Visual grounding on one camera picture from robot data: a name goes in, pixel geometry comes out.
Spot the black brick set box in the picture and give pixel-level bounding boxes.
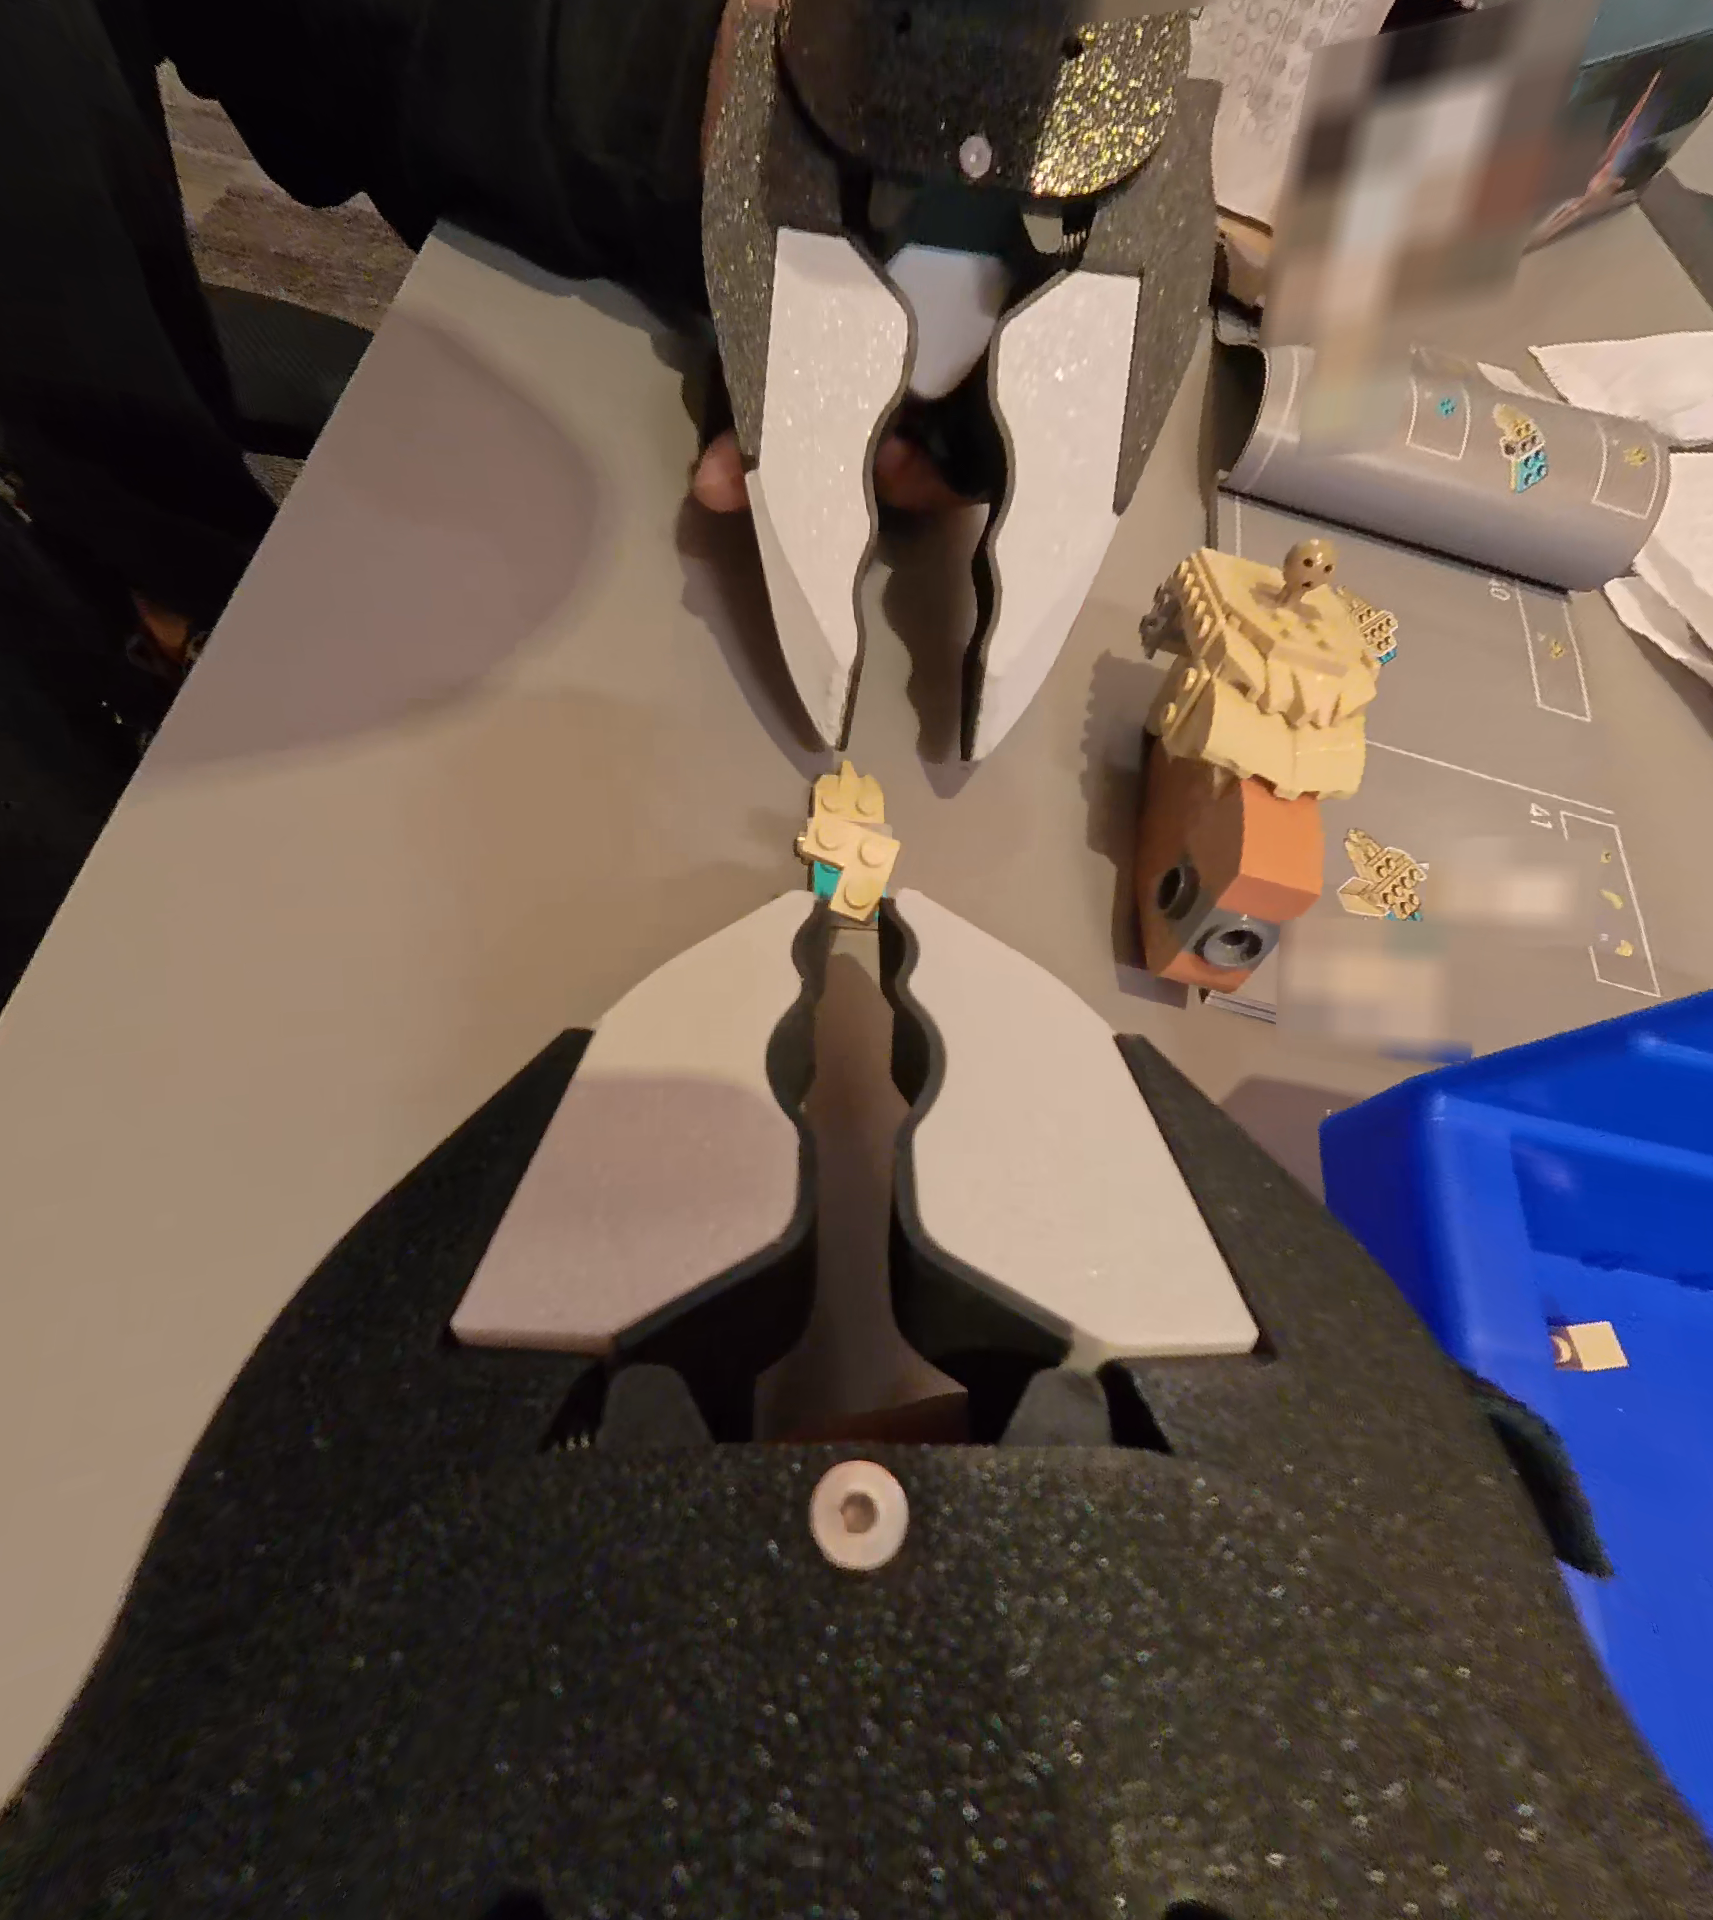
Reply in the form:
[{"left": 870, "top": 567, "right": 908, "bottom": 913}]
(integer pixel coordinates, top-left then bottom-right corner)
[{"left": 1523, "top": 0, "right": 1713, "bottom": 253}]

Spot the large blue plastic bin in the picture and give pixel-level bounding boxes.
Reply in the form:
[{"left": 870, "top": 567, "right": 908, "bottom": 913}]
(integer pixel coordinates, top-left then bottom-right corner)
[{"left": 1318, "top": 959, "right": 1713, "bottom": 1920}]

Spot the black office chair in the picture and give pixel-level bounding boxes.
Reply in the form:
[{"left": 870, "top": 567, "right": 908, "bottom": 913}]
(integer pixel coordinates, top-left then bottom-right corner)
[{"left": 196, "top": 281, "right": 378, "bottom": 518}]

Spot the grey desk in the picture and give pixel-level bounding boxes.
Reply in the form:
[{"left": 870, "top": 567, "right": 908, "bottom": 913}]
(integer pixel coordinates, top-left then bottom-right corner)
[{"left": 0, "top": 74, "right": 1713, "bottom": 1785}]

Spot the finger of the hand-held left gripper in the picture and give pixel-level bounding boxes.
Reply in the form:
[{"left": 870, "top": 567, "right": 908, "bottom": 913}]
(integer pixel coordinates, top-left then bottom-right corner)
[
  {"left": 958, "top": 269, "right": 1145, "bottom": 761},
  {"left": 742, "top": 224, "right": 915, "bottom": 750}
]

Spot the tan brown brick ship model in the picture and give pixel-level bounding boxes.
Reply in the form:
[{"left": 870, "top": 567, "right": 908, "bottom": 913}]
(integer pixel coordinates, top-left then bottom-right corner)
[{"left": 1133, "top": 540, "right": 1400, "bottom": 1004}]

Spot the person's left hand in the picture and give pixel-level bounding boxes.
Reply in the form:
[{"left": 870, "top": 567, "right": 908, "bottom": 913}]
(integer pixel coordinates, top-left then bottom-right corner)
[{"left": 690, "top": 395, "right": 992, "bottom": 515}]

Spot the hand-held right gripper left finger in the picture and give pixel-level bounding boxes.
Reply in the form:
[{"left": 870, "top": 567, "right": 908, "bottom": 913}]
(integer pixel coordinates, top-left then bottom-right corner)
[{"left": 448, "top": 888, "right": 820, "bottom": 1352}]

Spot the tan square brick plate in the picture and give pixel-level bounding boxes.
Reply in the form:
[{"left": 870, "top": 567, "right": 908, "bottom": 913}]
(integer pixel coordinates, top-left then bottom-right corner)
[{"left": 799, "top": 809, "right": 906, "bottom": 920}]

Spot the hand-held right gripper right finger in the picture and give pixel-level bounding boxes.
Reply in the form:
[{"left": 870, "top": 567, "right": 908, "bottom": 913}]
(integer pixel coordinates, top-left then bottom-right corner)
[{"left": 886, "top": 888, "right": 1263, "bottom": 1370}]

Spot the person's left forearm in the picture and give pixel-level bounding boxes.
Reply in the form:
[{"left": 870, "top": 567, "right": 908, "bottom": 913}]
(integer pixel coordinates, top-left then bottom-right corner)
[{"left": 166, "top": 0, "right": 738, "bottom": 324}]

